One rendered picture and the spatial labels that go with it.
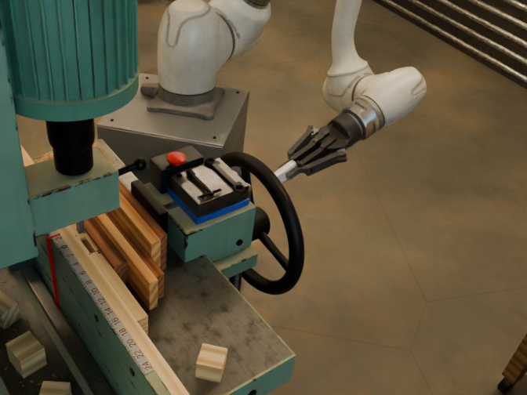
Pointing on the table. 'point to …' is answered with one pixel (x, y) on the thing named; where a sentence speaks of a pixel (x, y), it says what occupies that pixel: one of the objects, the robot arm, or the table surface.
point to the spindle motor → (70, 56)
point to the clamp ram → (160, 214)
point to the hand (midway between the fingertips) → (282, 174)
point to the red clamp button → (176, 158)
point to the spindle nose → (72, 145)
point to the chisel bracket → (70, 193)
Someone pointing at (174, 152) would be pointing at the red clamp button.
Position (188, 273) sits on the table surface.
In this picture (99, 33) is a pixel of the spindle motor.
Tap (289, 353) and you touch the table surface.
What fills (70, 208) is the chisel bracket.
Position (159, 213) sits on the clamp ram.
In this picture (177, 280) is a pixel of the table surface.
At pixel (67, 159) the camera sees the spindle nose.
